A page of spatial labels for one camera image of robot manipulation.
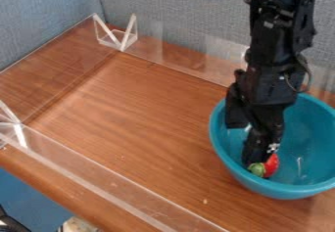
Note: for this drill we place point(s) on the clear acrylic corner bracket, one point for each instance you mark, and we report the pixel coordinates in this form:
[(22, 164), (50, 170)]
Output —
[(114, 38)]

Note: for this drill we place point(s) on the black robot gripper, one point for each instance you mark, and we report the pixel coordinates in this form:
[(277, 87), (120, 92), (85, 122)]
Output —
[(263, 91)]

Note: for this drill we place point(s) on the red toy strawberry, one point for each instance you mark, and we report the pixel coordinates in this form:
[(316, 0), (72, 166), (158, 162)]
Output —
[(265, 169)]

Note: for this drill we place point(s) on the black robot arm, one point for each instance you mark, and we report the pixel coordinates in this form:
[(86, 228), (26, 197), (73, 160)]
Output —
[(281, 31)]

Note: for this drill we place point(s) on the blue plastic bowl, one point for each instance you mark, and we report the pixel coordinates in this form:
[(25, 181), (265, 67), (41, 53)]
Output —
[(305, 172)]

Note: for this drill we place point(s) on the clear acrylic front barrier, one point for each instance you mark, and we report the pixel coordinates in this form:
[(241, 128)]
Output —
[(41, 160)]

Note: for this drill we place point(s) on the clear acrylic barrier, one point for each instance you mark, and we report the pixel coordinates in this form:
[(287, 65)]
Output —
[(187, 50), (41, 160)]

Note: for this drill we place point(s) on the clear acrylic back barrier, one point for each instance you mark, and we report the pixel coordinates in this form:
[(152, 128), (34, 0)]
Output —
[(187, 50)]

